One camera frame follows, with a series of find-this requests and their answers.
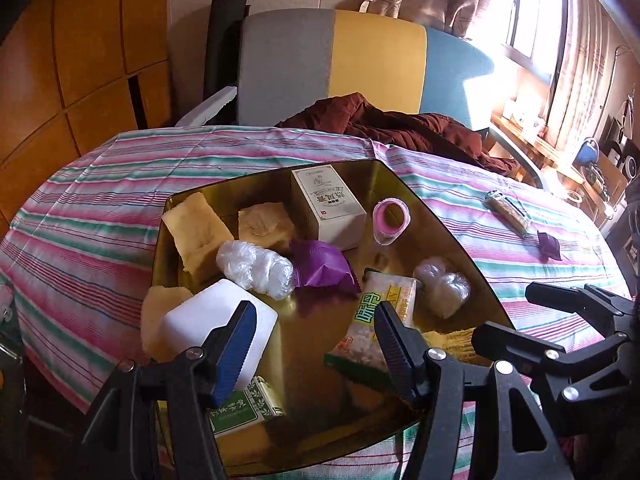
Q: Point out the yellow sponge cake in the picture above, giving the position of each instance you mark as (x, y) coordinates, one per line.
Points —
(157, 320)
(265, 225)
(195, 230)

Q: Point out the dark red quilted jacket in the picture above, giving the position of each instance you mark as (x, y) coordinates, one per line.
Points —
(400, 130)

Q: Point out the wooden side desk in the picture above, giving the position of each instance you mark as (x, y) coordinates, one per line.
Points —
(540, 147)

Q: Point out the large purple snack packet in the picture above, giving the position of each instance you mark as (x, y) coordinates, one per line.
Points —
(322, 267)

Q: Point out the pink green striped tablecloth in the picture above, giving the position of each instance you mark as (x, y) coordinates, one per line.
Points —
(100, 210)

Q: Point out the clear tape roll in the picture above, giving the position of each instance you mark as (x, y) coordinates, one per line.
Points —
(567, 196)

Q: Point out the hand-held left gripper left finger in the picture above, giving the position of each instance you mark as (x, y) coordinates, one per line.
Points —
(232, 355)

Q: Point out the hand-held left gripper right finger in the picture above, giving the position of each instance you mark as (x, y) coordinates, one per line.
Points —
(395, 347)

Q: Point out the window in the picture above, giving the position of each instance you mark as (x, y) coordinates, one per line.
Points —
(525, 10)

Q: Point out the plastic white ball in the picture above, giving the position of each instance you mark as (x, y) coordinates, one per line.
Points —
(442, 285)
(255, 270)

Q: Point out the gold metal tin box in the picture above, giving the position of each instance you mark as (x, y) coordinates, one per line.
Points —
(310, 350)

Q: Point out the grey yellow blue chair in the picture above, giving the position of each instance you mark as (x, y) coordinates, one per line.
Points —
(375, 60)

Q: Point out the black silver stereo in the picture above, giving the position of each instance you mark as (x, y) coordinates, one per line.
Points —
(627, 160)

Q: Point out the small purple packet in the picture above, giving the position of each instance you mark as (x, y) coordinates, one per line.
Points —
(549, 246)

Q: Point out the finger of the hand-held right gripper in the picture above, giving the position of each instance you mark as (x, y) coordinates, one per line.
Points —
(510, 342)
(565, 299)

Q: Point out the black rolled mat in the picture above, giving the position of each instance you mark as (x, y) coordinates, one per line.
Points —
(220, 50)

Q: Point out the green tea box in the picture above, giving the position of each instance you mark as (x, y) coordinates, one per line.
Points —
(245, 407)

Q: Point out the beige carton box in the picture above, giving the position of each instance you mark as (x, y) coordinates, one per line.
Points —
(330, 210)

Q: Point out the green yellow rice cracker packet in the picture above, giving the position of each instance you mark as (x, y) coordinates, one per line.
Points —
(360, 330)

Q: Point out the yellow knitted cloth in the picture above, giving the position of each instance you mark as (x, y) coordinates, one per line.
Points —
(445, 341)

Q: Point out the pink lidded jelly cup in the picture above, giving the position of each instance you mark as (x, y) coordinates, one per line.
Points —
(390, 217)

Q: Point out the blue cup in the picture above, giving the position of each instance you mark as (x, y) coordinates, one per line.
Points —
(586, 154)

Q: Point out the brown cardboard box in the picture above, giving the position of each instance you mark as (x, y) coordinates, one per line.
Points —
(612, 175)

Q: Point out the wooden wardrobe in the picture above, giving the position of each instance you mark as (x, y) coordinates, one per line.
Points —
(90, 35)

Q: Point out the white foam block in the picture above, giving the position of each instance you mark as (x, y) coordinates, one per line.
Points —
(210, 315)

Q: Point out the clear wrapped cracker bar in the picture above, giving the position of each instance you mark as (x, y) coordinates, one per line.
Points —
(507, 211)

